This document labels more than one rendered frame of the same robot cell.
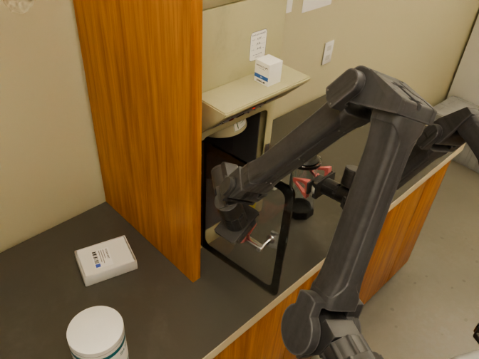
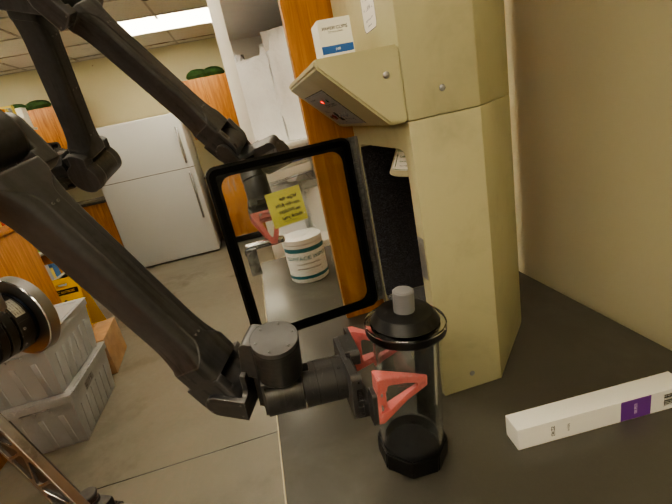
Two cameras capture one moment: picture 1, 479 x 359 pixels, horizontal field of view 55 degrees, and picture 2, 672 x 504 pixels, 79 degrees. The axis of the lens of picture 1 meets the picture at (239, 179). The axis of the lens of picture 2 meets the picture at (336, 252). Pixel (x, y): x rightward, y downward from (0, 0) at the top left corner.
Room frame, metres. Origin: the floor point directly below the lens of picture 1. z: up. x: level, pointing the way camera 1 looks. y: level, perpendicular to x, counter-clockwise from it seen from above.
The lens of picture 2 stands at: (1.49, -0.63, 1.45)
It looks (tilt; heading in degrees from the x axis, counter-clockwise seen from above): 19 degrees down; 129
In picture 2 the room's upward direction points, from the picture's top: 12 degrees counter-clockwise
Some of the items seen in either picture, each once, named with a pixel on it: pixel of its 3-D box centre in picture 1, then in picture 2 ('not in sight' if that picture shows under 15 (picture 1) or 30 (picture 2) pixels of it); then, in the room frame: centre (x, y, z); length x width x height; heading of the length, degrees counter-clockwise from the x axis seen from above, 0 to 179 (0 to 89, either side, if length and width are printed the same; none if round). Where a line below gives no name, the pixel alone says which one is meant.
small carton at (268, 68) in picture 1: (268, 70); (333, 43); (1.11, -0.05, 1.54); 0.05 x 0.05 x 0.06; 47
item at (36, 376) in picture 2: not in sight; (41, 350); (-1.23, -0.07, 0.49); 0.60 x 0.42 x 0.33; 137
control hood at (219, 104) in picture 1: (254, 102); (337, 100); (1.08, -0.02, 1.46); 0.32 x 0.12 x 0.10; 137
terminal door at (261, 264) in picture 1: (239, 221); (300, 243); (0.91, -0.01, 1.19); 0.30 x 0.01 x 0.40; 52
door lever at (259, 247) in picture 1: (254, 237); not in sight; (0.84, -0.05, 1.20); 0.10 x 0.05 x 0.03; 52
